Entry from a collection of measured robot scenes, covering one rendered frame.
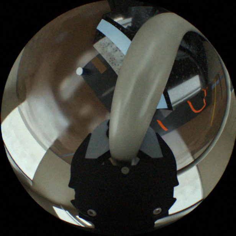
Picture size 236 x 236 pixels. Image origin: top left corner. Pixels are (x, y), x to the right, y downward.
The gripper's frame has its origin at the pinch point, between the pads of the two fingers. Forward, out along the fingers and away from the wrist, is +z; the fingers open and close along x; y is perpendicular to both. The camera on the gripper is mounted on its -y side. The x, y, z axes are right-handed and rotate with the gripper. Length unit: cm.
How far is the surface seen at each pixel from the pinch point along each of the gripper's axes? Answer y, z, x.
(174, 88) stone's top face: -6.5, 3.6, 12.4
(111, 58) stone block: -14.3, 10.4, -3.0
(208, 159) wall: 250, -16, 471
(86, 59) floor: -45, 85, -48
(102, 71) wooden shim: -24, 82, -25
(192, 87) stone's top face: -8.2, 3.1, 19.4
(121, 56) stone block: -13.7, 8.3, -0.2
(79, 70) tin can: -28, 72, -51
